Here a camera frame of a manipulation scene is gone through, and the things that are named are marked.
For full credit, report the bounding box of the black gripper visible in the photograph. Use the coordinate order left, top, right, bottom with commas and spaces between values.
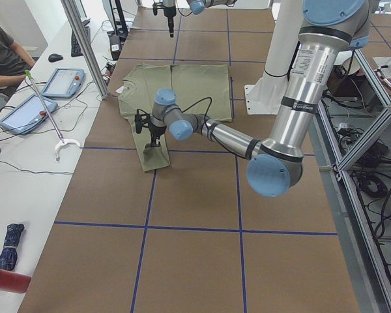
165, 6, 176, 38
149, 124, 165, 147

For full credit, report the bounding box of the olive green long-sleeve shirt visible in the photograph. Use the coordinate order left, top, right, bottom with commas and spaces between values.
118, 63, 232, 172

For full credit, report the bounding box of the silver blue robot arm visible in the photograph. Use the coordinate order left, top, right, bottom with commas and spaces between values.
146, 1, 376, 197
152, 0, 236, 38

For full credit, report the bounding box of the white paper price tag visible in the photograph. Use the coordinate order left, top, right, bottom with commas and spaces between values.
113, 86, 124, 97

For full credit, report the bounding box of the black power adapter brick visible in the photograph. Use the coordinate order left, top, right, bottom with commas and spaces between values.
109, 34, 122, 61

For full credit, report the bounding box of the black keyboard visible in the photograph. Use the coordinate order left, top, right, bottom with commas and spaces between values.
70, 26, 91, 57

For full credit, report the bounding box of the far blue teach pendant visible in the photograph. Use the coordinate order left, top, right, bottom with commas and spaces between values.
41, 68, 85, 99

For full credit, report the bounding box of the blue teach pendant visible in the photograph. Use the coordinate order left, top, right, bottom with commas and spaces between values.
0, 95, 46, 135
41, 68, 85, 99

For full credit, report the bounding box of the black computer mouse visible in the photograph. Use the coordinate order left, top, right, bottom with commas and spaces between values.
48, 53, 63, 63

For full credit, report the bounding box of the near blue teach pendant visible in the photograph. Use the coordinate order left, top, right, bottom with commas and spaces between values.
0, 95, 46, 135

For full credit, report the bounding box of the white reacher grabber stick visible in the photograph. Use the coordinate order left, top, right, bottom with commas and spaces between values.
25, 70, 81, 162

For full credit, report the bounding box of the seated person in grey shirt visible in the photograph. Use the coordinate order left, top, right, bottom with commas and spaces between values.
0, 26, 36, 97

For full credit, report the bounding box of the folded dark blue umbrella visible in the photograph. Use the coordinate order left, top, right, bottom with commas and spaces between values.
0, 224, 25, 271

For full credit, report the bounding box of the red cylinder bottle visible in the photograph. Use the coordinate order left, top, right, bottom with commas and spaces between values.
0, 269, 31, 294

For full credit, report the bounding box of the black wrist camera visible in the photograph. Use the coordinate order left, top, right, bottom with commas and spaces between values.
152, 1, 164, 16
134, 109, 151, 134

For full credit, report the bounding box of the aluminium frame post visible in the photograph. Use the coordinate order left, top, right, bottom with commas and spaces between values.
61, 0, 109, 100

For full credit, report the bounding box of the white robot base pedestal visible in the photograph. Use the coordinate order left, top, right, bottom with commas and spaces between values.
244, 0, 304, 115

